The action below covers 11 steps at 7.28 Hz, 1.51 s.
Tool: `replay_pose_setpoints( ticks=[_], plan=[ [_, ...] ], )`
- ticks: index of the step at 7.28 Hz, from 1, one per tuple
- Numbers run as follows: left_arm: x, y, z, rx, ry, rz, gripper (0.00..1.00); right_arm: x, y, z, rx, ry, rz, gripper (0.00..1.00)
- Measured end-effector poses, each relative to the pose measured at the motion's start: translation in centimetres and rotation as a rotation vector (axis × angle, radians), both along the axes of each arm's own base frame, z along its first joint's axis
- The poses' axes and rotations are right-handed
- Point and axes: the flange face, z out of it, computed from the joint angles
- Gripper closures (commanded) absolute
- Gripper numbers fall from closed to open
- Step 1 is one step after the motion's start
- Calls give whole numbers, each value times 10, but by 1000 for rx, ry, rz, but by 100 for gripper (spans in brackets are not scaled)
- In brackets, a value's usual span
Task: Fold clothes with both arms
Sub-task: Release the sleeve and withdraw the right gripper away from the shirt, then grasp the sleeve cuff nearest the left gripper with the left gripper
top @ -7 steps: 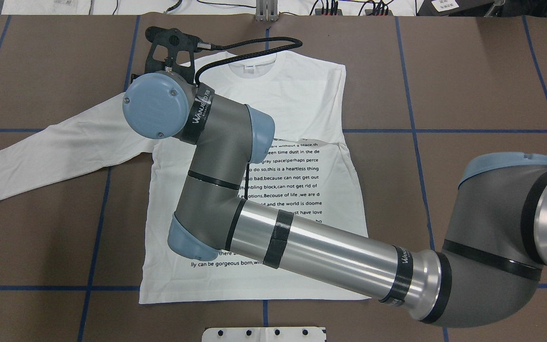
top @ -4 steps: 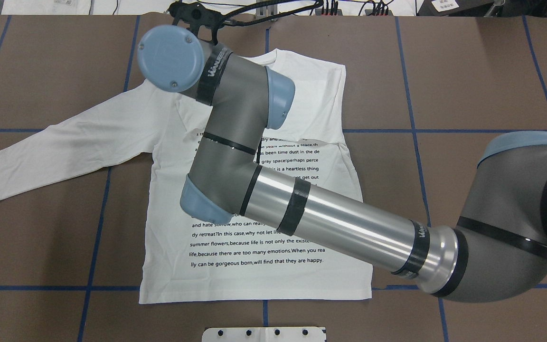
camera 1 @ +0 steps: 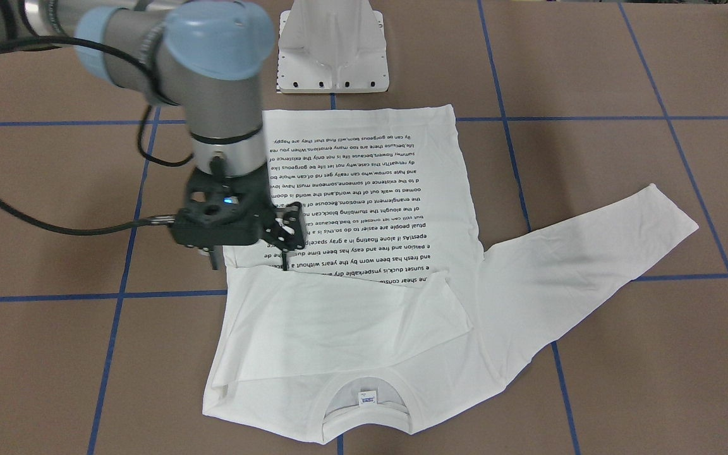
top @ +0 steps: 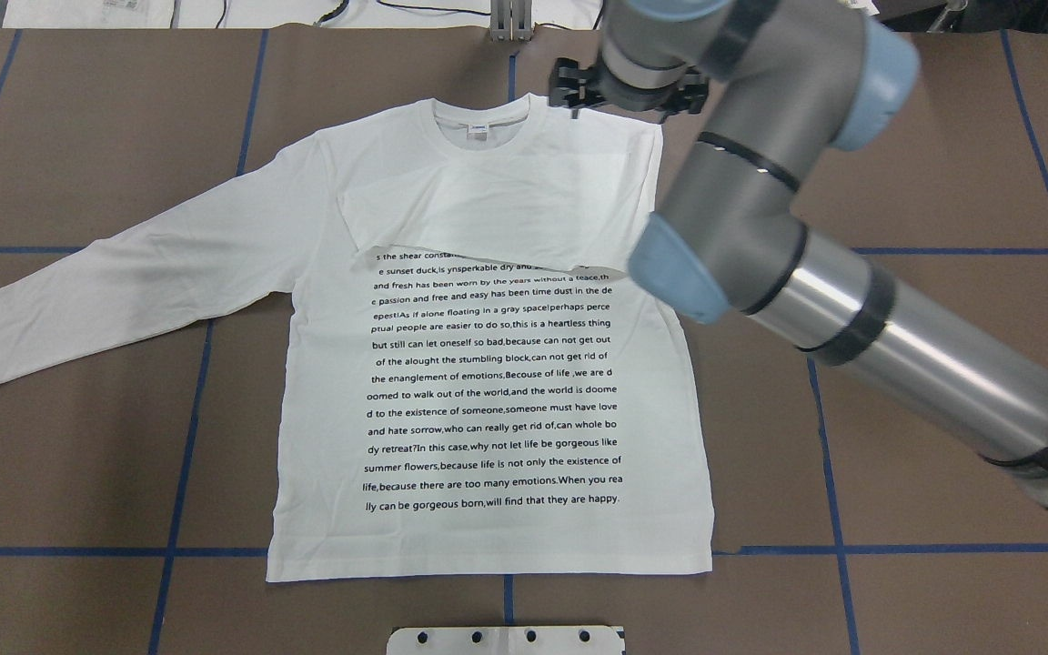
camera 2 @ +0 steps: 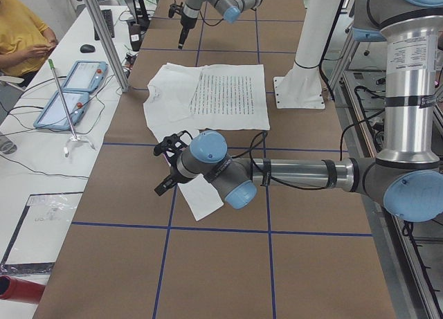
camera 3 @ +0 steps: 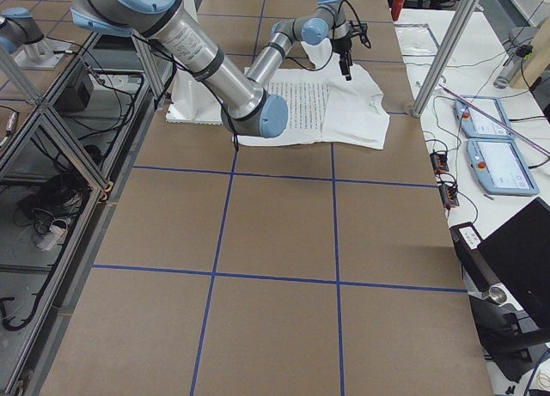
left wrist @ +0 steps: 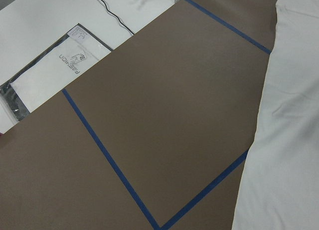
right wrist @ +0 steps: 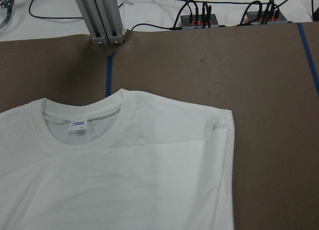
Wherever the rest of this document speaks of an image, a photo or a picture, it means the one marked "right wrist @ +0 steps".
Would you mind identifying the white long-sleeve printed shirt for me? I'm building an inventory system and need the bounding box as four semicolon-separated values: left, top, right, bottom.
0;89;235;230

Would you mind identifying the left grey USB hub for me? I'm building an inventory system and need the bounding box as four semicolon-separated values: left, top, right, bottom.
180;2;219;30

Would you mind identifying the grey usb hub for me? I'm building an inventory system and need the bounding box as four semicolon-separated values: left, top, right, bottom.
180;2;219;30
239;0;289;26

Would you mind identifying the right grey USB hub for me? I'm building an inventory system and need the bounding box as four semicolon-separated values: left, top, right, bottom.
239;0;289;26

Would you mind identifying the aluminium frame post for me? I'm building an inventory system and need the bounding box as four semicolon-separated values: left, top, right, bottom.
76;0;125;45

